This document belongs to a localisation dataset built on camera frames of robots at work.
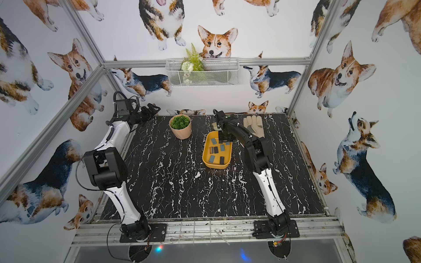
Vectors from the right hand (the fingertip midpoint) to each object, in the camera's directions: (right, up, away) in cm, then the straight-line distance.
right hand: (224, 138), depth 102 cm
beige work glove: (+24, +10, +15) cm, 30 cm away
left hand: (-37, +18, -9) cm, 42 cm away
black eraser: (-2, -12, -4) cm, 13 cm away
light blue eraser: (-1, -6, +2) cm, 6 cm away
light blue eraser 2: (-7, -12, -3) cm, 14 cm away
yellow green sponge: (-6, +8, +12) cm, 15 cm away
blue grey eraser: (-6, -2, +5) cm, 8 cm away
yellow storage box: (-5, -10, -2) cm, 11 cm away
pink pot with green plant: (-27, +8, 0) cm, 28 cm away
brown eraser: (-8, -7, -1) cm, 10 cm away
